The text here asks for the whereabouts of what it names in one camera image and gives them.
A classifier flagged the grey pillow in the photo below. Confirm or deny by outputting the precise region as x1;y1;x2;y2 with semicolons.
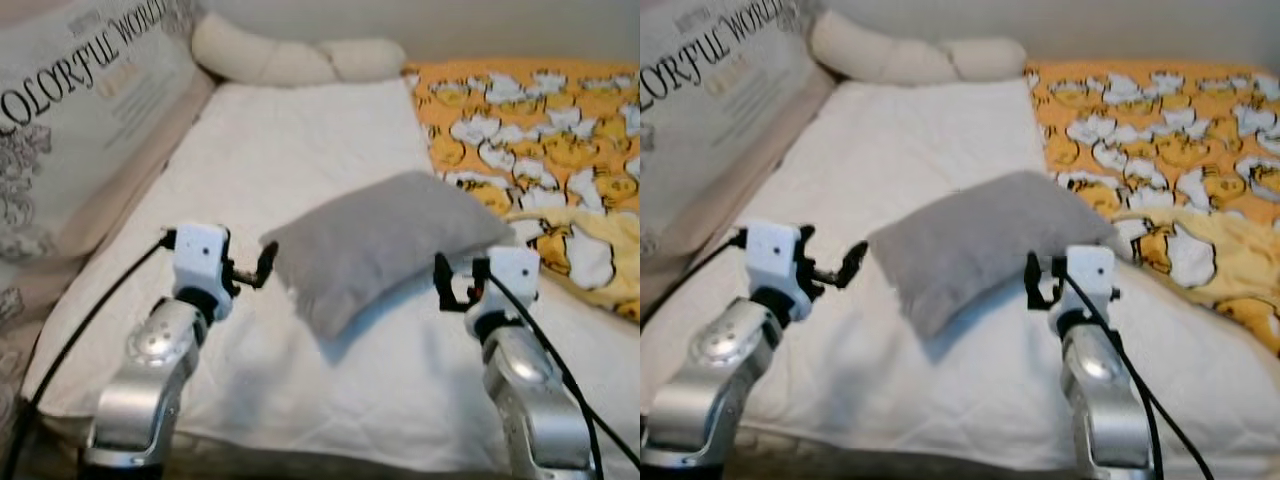
868;168;1126;339
260;170;519;341

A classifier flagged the yellow orange duck print blanket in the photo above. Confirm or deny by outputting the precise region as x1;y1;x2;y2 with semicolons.
403;58;641;323
1025;58;1280;359

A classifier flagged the white quilted mattress pad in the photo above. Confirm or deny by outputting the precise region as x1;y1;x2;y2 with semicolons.
640;78;1280;479
20;78;641;473

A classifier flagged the grey quilted mattress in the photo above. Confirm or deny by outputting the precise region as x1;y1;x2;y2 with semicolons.
720;440;1280;480
0;410;501;480

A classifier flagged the beige bolster pillow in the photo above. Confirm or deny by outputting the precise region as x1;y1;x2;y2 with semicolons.
810;10;1028;86
192;12;408;88

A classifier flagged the grey printed headboard cushion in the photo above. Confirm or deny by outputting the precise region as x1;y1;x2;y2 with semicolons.
640;0;837;313
0;0;219;451

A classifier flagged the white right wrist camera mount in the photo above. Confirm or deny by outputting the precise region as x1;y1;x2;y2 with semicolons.
485;245;542;317
1060;245;1117;314

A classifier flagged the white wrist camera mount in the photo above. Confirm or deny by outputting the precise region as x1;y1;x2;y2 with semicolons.
485;245;542;317
745;220;807;300
1060;245;1117;314
172;224;233;298

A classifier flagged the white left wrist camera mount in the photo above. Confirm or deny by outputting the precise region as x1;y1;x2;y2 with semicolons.
745;220;807;300
172;224;233;298

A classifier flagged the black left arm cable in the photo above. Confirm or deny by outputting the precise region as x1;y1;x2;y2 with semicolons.
640;228;749;329
0;230;179;480

